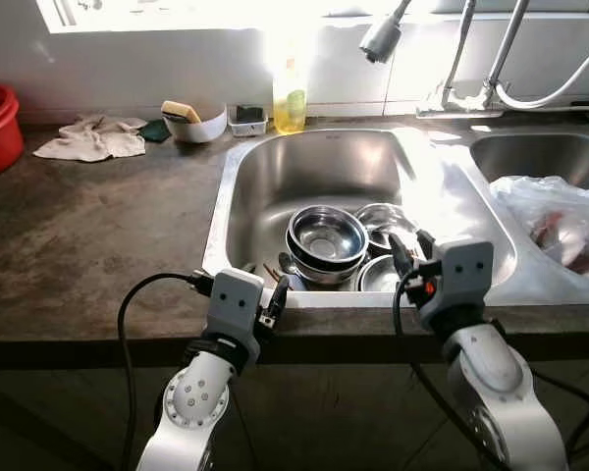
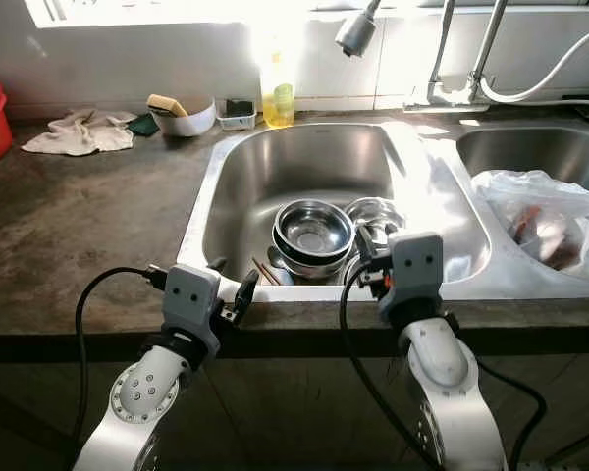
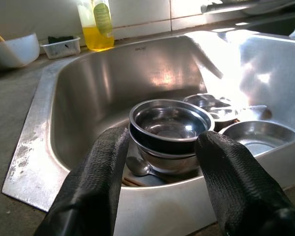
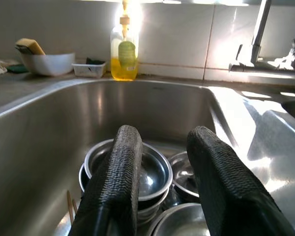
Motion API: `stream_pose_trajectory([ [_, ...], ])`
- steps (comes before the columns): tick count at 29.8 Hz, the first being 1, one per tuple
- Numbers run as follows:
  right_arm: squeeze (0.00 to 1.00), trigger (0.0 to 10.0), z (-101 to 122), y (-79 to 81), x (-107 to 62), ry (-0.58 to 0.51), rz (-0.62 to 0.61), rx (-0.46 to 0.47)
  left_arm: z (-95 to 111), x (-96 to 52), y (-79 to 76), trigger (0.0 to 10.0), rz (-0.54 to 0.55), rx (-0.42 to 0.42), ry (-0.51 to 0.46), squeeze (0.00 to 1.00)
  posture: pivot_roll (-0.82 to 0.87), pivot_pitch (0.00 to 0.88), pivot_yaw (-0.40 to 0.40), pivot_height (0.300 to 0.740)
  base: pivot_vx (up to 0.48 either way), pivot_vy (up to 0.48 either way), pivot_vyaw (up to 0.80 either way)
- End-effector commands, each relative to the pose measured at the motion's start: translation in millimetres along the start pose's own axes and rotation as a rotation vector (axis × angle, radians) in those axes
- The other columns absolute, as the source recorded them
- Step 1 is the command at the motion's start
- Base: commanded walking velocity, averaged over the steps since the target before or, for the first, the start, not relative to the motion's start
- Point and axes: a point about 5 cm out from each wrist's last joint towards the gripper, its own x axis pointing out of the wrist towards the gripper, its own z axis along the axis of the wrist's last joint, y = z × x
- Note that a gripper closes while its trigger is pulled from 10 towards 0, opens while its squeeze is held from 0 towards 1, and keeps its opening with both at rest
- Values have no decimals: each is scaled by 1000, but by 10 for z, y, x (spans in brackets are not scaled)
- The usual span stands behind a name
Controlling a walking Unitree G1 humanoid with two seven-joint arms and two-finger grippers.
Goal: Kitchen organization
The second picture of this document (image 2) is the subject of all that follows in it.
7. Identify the shallow stainless steel bowl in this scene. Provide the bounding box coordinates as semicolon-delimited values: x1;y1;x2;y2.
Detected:
344;196;405;246

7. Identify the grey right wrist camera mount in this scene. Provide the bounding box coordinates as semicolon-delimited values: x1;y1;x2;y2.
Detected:
387;232;446;306

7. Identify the wide stainless steel bowl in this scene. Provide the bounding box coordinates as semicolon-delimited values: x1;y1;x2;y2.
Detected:
342;250;379;288

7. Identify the yellow sponge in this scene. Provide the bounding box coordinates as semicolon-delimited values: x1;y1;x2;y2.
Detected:
146;93;190;119

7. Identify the clear plastic bag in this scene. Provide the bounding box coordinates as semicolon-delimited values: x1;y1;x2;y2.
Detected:
471;168;589;287

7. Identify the stainless steel double sink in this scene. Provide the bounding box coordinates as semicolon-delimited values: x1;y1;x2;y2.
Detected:
177;117;589;304

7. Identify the yellow dish soap bottle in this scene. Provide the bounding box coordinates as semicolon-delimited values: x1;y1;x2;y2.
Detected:
259;49;296;130

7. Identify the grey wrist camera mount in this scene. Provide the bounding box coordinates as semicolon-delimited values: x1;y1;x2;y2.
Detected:
161;262;223;336
387;232;446;306

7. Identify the chrome faucet pipe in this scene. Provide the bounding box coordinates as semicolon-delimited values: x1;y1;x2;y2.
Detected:
469;0;512;105

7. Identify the small clear plastic tray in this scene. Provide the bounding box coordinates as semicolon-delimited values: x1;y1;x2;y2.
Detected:
216;97;259;132

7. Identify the green scouring pad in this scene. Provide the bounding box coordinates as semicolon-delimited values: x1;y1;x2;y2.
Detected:
128;112;161;137

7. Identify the white bowl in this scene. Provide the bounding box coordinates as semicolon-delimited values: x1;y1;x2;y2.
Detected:
149;98;218;138

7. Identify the beige cloth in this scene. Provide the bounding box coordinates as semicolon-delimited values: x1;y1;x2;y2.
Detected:
21;107;139;157

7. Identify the white hose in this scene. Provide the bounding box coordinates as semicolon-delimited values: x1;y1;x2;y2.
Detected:
479;25;589;105

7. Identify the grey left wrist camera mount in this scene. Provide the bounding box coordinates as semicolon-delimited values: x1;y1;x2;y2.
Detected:
161;262;223;336

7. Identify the brown wooden chopstick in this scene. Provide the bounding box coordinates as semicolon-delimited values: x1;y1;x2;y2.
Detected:
250;257;278;288

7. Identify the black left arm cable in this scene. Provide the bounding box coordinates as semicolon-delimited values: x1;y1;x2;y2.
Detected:
73;265;169;471

